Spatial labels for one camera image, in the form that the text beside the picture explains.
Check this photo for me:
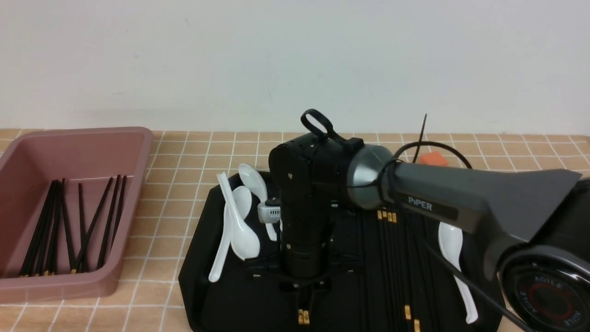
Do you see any black chopstick in bin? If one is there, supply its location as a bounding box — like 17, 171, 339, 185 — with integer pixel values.
19, 180, 55, 278
110, 176, 127, 248
71, 177, 112, 274
95, 175, 121, 270
77, 183, 87, 273

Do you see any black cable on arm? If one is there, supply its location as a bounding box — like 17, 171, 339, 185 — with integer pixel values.
300, 109, 535, 332

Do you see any black chopstick in bin middle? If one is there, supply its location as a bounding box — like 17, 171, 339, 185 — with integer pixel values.
77, 183, 87, 273

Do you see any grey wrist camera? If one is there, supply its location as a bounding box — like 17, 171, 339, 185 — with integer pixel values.
257, 197, 281, 224

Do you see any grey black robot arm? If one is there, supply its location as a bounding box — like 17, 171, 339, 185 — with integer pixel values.
268, 132, 589, 332

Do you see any black chopstick gold tip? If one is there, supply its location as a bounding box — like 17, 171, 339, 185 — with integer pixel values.
400, 221, 421, 332
296, 294, 307, 326
386, 212, 412, 326
303, 296, 311, 326

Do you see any pink plastic bin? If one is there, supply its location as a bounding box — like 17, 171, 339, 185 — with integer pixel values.
1, 127, 153, 304

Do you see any black chopstick in bin right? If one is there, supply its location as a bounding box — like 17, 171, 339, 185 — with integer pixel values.
95, 175, 121, 270

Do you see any black chopstick in bin left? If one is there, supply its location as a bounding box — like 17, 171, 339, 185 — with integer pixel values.
19, 180, 55, 278

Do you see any black serving tray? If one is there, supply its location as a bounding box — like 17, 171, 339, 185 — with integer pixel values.
178, 186, 503, 332

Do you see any orange cube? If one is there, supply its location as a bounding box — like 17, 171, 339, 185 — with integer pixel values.
419, 151, 448, 166

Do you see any black chopstick gold top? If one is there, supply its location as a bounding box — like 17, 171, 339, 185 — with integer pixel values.
377, 209, 398, 332

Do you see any white spoon bowl down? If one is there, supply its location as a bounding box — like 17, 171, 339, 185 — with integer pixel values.
217, 172, 260, 261

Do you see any black chopstick in bin rightmost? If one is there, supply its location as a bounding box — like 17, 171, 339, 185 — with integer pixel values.
110, 176, 127, 248

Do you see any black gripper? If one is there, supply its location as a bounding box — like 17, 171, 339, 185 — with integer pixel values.
244, 204, 365, 305

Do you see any white spoon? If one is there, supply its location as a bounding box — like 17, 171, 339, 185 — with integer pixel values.
238, 164, 277, 242
208, 186, 253, 283
438, 222, 478, 324

